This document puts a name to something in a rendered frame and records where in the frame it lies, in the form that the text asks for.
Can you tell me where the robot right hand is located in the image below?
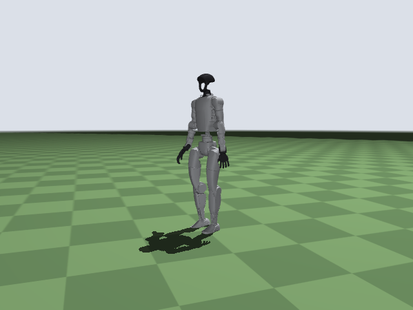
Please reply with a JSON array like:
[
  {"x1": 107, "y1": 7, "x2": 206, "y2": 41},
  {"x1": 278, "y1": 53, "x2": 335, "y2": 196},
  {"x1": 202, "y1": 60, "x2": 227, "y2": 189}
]
[{"x1": 177, "y1": 144, "x2": 191, "y2": 164}]

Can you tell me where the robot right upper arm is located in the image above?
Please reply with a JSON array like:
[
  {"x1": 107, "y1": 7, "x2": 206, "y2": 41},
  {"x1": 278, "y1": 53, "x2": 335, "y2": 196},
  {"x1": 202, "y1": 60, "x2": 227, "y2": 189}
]
[{"x1": 188, "y1": 99, "x2": 197, "y2": 130}]

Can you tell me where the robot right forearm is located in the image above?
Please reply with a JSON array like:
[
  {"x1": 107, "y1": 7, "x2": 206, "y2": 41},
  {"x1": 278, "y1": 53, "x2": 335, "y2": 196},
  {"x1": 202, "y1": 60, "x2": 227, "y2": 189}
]
[{"x1": 185, "y1": 128, "x2": 196, "y2": 149}]

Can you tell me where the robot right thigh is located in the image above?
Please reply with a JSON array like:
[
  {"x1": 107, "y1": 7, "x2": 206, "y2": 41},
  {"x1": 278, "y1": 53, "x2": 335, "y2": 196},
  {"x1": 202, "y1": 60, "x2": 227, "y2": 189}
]
[{"x1": 188, "y1": 147, "x2": 207, "y2": 193}]

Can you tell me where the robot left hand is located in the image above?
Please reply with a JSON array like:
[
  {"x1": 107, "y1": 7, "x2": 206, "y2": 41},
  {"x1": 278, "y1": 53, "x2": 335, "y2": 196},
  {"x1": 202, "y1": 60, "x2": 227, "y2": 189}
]
[{"x1": 217, "y1": 146, "x2": 229, "y2": 169}]

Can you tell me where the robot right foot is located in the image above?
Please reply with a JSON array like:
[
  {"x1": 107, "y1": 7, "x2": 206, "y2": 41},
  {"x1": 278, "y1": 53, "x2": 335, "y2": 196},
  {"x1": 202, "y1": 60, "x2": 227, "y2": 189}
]
[{"x1": 191, "y1": 218, "x2": 210, "y2": 228}]

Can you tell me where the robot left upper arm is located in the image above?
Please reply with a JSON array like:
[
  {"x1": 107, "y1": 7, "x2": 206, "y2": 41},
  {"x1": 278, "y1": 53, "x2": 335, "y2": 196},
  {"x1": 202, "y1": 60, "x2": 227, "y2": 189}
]
[{"x1": 211, "y1": 98, "x2": 224, "y2": 130}]

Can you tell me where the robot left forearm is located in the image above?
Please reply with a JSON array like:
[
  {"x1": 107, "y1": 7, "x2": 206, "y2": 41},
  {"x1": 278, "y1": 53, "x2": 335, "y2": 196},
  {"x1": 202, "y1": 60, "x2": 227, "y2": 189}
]
[{"x1": 217, "y1": 121, "x2": 226, "y2": 152}]

